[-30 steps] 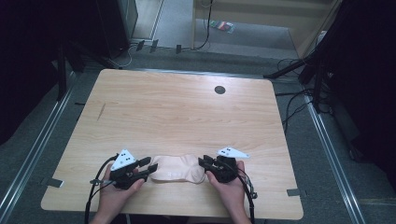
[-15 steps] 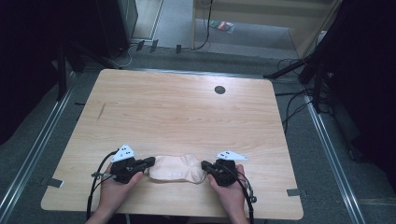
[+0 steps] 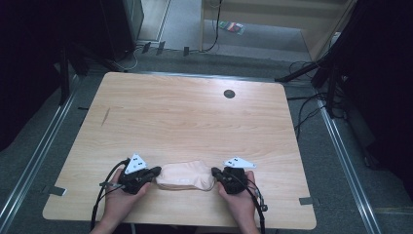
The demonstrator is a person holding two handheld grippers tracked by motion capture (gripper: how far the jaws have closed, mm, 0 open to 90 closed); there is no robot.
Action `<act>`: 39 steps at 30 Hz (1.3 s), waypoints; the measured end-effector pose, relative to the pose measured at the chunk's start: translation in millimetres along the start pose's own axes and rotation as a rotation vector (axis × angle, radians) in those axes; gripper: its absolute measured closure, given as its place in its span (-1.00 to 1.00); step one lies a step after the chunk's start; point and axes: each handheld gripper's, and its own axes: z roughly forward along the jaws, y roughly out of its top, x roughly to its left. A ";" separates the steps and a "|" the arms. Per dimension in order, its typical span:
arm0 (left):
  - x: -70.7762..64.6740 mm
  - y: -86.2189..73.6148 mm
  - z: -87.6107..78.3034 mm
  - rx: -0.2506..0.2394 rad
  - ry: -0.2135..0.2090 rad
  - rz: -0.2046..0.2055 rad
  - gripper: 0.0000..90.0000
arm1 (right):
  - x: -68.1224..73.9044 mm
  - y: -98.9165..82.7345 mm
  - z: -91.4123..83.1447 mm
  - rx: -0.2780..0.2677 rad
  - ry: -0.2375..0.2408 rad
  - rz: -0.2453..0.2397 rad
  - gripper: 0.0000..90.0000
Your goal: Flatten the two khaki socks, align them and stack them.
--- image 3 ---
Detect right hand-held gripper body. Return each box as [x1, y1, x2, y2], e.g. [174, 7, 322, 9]
[217, 156, 257, 196]

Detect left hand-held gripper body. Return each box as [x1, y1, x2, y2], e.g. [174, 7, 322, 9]
[117, 153, 154, 196]

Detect person's right hand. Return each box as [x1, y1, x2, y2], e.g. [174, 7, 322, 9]
[216, 171, 258, 226]

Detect person's left hand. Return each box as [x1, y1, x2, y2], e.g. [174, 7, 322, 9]
[102, 168, 152, 226]

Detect grey tape piece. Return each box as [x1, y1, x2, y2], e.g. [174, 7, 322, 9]
[298, 196, 321, 207]
[41, 184, 68, 197]

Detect black metal stand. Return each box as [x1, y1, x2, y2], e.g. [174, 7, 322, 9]
[56, 42, 125, 106]
[274, 0, 358, 120]

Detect colourful packet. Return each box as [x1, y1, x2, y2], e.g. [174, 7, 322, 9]
[218, 20, 246, 36]

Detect dark cabinet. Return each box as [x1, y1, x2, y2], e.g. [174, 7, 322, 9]
[98, 0, 145, 61]

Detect dark curtain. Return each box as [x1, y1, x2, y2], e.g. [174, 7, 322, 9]
[337, 0, 413, 199]
[0, 0, 108, 154]

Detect beige wooden furniture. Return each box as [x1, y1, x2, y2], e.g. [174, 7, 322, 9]
[198, 0, 358, 62]

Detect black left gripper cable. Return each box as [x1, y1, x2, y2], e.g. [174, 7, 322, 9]
[90, 158, 131, 232]

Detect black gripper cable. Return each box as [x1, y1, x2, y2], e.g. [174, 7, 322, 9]
[90, 158, 131, 232]
[227, 170, 269, 234]

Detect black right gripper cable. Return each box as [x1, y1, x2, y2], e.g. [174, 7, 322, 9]
[227, 170, 269, 234]

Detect black floor cables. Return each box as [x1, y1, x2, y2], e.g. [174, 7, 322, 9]
[286, 59, 339, 140]

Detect metal floor rail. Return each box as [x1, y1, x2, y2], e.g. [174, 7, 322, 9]
[0, 74, 81, 225]
[316, 97, 383, 234]

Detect white floor cable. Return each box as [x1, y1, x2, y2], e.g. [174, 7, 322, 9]
[111, 45, 144, 73]

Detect black hanging cable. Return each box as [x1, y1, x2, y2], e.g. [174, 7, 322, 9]
[194, 0, 224, 54]

